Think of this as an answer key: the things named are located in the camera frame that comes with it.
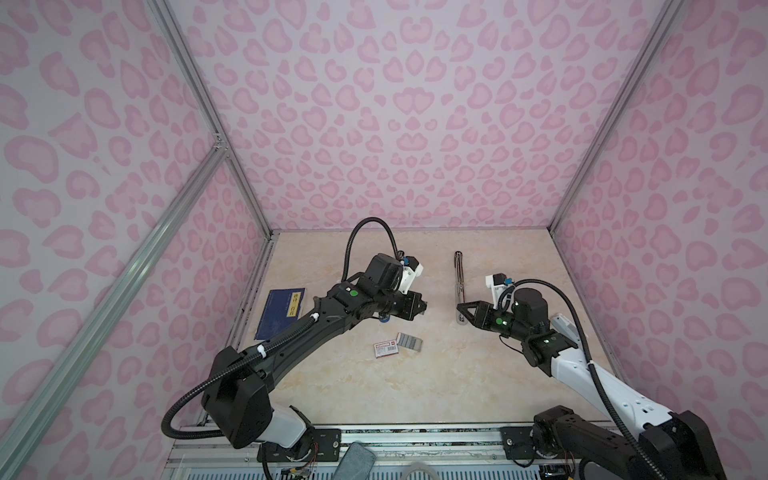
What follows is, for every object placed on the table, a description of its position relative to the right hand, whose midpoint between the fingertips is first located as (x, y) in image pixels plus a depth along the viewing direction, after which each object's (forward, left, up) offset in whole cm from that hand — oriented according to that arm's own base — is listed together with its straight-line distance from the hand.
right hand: (463, 304), depth 77 cm
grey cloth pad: (-33, +26, -15) cm, 45 cm away
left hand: (-2, +9, +4) cm, 10 cm away
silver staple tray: (-2, +14, -18) cm, 23 cm away
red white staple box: (-5, +20, -18) cm, 27 cm away
